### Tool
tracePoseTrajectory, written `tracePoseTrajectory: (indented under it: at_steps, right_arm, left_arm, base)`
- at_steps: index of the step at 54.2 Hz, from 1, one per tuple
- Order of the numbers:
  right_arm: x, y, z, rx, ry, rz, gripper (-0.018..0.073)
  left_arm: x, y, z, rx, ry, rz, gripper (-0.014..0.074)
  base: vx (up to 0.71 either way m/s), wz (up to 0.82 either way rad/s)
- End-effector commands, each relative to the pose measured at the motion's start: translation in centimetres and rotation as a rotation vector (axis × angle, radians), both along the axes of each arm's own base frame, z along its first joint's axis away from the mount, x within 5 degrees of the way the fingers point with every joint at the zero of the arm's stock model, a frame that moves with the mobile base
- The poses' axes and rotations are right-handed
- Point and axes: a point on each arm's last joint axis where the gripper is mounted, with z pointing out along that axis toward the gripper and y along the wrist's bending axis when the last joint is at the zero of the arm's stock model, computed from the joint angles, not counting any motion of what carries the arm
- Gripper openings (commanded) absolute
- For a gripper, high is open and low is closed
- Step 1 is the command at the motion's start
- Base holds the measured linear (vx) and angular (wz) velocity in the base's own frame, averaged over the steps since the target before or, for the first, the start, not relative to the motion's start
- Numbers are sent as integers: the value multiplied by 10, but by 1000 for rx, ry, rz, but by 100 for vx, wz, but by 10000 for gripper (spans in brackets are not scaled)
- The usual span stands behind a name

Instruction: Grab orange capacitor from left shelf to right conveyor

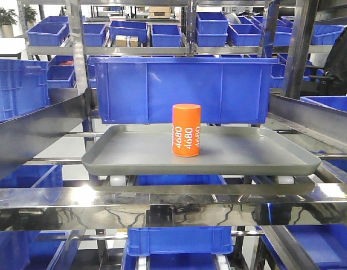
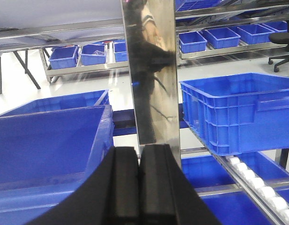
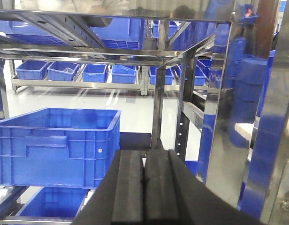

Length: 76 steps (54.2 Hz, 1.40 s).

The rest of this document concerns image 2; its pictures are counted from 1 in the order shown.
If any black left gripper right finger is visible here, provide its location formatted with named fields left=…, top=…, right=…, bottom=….
left=139, top=144, right=220, bottom=225

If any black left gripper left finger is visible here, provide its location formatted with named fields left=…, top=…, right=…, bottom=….
left=28, top=147, right=139, bottom=225

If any blue bin lower right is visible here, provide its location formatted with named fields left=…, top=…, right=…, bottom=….
left=182, top=152, right=289, bottom=225

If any large blue bin left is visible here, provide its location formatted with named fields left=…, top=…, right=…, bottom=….
left=0, top=105, right=114, bottom=225

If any blue bin behind left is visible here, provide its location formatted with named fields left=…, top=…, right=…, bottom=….
left=0, top=90, right=109, bottom=117

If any large blue crate right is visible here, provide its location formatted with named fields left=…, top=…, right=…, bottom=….
left=180, top=73, right=289, bottom=156

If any small blue bin with parts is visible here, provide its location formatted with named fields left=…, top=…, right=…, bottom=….
left=80, top=44, right=106, bottom=66

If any small blue bin far left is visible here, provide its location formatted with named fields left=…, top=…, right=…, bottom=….
left=49, top=46, right=78, bottom=69

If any far steel flow rack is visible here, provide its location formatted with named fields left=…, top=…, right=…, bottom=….
left=45, top=0, right=289, bottom=83

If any grey table with black legs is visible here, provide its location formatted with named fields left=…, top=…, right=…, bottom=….
left=0, top=28, right=56, bottom=95

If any black office chair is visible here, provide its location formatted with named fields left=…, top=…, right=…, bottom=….
left=268, top=20, right=289, bottom=73

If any white roller conveyor rail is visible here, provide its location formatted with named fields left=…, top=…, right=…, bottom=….
left=213, top=154, right=289, bottom=225

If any small blue bin by post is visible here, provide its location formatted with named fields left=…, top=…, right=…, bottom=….
left=113, top=42, right=128, bottom=62

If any shiny steel shelf post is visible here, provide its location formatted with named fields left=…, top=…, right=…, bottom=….
left=121, top=0, right=181, bottom=164

